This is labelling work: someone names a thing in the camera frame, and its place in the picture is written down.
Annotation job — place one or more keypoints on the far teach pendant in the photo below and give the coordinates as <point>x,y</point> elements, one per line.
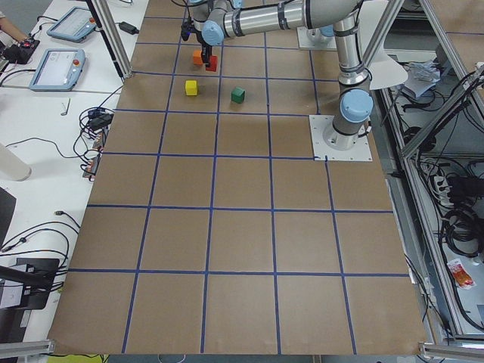
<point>74,26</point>

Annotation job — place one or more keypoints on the black power adapter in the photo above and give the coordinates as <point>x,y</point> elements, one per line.
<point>128,28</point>

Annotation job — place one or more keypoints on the orange wooden block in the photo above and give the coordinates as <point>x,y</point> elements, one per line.
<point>197,58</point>

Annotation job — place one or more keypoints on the brown paper table mat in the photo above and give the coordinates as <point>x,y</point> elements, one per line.
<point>211,229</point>

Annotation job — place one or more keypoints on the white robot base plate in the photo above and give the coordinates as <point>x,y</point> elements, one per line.
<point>329,145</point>

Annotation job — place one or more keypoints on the red wooden block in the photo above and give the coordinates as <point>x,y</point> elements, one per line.
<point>214,64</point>

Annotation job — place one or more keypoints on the green wooden block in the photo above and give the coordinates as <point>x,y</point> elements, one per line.
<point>238,95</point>

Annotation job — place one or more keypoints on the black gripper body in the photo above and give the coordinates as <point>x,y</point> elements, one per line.
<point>206,51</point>

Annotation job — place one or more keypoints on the near teach pendant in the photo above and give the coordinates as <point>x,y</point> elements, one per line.
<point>58,70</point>

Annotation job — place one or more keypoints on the aluminium frame post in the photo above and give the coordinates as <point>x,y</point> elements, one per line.
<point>105,23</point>

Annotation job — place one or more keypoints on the teach pendant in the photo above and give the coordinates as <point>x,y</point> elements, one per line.
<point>58,70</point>
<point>74,26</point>

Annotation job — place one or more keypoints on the yellow wooden block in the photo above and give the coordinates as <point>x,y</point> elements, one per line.
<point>191,87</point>

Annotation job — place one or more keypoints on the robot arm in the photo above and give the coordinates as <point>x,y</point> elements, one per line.
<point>214,21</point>

